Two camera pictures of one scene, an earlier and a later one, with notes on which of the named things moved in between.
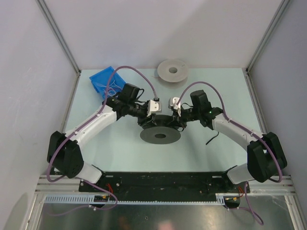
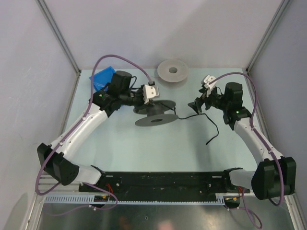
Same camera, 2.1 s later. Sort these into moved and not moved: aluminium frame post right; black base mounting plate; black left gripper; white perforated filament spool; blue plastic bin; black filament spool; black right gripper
Moved: black left gripper; black right gripper; black filament spool
Not moved: black base mounting plate; blue plastic bin; aluminium frame post right; white perforated filament spool
